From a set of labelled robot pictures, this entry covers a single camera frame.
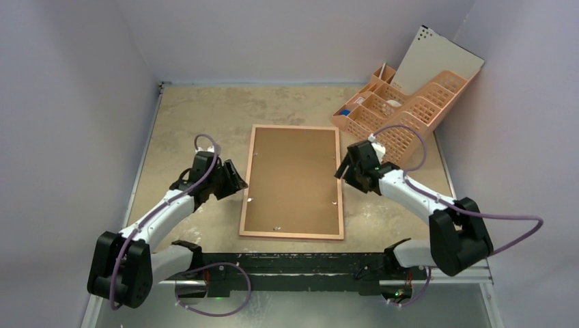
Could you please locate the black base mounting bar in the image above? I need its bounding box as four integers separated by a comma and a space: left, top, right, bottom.
172, 252, 427, 297

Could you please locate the orange plastic desk organizer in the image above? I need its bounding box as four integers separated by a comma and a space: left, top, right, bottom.
331, 66, 471, 167

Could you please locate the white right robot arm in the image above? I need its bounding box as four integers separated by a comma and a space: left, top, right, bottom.
335, 141, 494, 278

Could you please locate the brown cardboard backing board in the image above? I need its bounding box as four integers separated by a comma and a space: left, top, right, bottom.
242, 127, 341, 236

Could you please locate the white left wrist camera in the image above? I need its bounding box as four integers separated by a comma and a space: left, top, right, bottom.
197, 144, 221, 156

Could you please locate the white tape roll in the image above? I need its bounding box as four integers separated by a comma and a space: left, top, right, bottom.
386, 99, 401, 107

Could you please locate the green white pen upright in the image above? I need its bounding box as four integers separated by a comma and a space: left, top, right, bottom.
379, 61, 387, 79

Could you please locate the pink picture frame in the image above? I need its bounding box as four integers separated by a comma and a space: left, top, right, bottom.
238, 124, 345, 242

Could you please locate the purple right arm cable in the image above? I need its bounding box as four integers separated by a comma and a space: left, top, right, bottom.
371, 124, 543, 308

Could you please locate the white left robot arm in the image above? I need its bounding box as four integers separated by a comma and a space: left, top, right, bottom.
87, 150, 248, 310

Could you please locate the aluminium rail frame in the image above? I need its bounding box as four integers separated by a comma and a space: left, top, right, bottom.
87, 82, 494, 310

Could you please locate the grey perforated board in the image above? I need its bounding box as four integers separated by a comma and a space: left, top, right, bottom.
391, 25, 484, 95

